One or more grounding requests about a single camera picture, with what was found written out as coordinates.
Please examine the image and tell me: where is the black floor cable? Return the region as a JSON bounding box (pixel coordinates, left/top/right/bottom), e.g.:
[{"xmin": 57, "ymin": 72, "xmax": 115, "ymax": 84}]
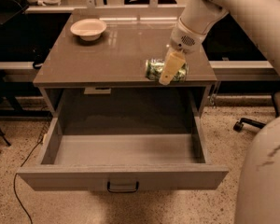
[{"xmin": 13, "ymin": 140, "xmax": 45, "ymax": 224}]

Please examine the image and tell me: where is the black office chair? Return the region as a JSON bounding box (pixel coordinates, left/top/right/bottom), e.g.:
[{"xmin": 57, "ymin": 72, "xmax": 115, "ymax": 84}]
[{"xmin": 232, "ymin": 90, "xmax": 280, "ymax": 133}]

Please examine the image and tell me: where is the grey cabinet with glossy top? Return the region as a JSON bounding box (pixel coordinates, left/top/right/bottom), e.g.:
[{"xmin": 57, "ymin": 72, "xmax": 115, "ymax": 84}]
[{"xmin": 34, "ymin": 8, "xmax": 216, "ymax": 119}]

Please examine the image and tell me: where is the open grey top drawer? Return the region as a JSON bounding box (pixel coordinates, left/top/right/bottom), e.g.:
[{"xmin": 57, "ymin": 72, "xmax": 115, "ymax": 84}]
[{"xmin": 18, "ymin": 111, "xmax": 228, "ymax": 191}]

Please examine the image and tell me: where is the green soda can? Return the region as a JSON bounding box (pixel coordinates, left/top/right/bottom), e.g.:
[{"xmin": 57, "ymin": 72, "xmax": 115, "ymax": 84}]
[{"xmin": 146, "ymin": 59, "xmax": 189, "ymax": 82}]

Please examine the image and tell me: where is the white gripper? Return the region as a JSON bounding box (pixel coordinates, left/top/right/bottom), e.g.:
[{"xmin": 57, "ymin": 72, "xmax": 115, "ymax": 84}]
[{"xmin": 159, "ymin": 19, "xmax": 206, "ymax": 85}]

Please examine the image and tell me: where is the white paper bowl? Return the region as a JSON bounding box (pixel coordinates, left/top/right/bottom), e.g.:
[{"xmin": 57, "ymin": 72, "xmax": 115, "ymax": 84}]
[{"xmin": 70, "ymin": 19, "xmax": 106, "ymax": 41}]

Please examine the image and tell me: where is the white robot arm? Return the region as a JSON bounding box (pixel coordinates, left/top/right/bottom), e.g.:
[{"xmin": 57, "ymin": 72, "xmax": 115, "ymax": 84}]
[{"xmin": 159, "ymin": 0, "xmax": 280, "ymax": 85}]

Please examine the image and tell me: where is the black drawer handle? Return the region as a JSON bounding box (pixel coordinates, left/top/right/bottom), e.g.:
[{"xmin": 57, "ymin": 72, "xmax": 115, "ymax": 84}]
[{"xmin": 106, "ymin": 181, "xmax": 139, "ymax": 193}]

